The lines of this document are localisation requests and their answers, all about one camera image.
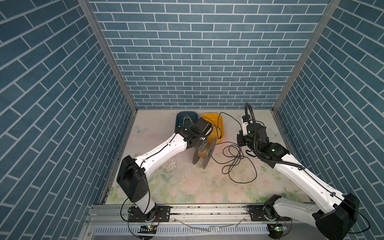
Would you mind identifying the aluminium front rail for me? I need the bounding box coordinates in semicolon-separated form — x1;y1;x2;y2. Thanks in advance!
79;204;325;240

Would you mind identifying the yellow plastic bin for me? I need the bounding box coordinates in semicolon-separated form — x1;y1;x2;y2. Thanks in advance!
201;113;225;144

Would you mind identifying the aluminium corner post right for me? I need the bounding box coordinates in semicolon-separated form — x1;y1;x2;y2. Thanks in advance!
272;0;341;114

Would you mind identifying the dark teal plastic bin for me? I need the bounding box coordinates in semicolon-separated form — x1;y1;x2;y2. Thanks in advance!
175;111;199;134

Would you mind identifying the black long cable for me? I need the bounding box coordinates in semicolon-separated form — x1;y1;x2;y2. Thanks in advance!
209;111;258;184

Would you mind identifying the dark grey perforated spool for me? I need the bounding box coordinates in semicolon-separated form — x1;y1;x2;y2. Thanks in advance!
192;138;217;169

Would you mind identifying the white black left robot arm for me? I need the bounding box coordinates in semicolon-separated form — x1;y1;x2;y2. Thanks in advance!
117;118;217;222

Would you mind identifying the aluminium corner post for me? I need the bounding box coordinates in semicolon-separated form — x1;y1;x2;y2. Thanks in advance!
272;0;341;114
78;0;138;114

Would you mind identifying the aluminium corner post left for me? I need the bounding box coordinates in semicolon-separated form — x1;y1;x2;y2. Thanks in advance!
78;0;138;114

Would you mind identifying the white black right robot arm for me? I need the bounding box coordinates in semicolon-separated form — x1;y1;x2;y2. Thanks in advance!
237;103;360;240

